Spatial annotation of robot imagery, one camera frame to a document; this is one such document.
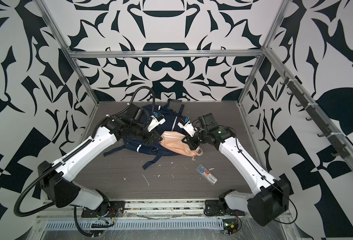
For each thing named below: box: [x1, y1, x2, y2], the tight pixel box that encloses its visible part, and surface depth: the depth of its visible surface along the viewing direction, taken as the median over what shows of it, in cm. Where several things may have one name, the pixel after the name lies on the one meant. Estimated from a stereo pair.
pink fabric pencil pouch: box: [160, 131, 203, 161], surface depth 77 cm
